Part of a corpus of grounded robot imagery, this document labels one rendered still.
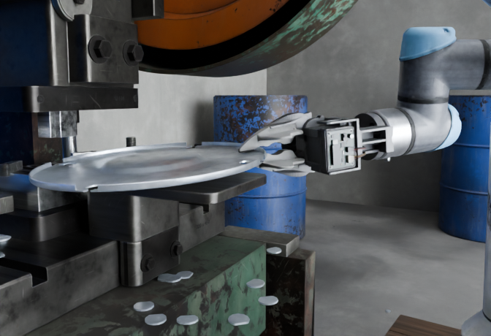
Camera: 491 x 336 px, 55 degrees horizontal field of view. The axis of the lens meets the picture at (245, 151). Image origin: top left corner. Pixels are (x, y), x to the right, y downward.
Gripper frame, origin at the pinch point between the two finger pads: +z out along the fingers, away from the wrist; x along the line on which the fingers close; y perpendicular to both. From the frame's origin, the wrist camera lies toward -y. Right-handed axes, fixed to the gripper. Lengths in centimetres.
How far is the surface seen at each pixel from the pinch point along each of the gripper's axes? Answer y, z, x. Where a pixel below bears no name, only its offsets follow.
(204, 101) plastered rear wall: -245, -85, 3
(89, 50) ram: -1.6, 18.6, -14.6
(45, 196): -5.9, 25.5, 3.0
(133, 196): 3.0, 16.3, 2.8
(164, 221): 0.0, 12.2, 7.5
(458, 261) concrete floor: -113, -171, 94
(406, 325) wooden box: -20, -47, 49
